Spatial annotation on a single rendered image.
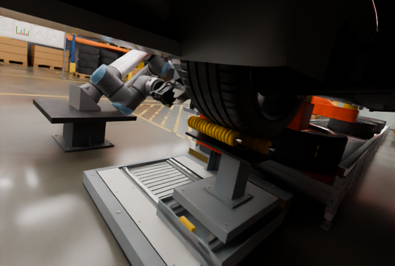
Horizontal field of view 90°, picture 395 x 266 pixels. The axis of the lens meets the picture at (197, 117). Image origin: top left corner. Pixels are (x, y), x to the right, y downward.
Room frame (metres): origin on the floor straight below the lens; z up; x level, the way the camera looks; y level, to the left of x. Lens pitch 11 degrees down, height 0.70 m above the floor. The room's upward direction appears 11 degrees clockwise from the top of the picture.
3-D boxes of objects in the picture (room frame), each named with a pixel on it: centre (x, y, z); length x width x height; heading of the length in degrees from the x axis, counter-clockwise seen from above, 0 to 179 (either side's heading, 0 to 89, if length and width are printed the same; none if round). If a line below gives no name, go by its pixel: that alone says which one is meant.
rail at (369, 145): (1.88, -1.65, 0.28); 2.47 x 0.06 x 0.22; 136
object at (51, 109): (1.62, 0.93, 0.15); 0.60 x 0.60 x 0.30; 49
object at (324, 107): (2.70, -1.77, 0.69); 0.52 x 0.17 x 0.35; 46
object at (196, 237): (0.83, -0.20, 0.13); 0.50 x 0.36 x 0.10; 136
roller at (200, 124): (0.79, -0.07, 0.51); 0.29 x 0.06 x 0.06; 46
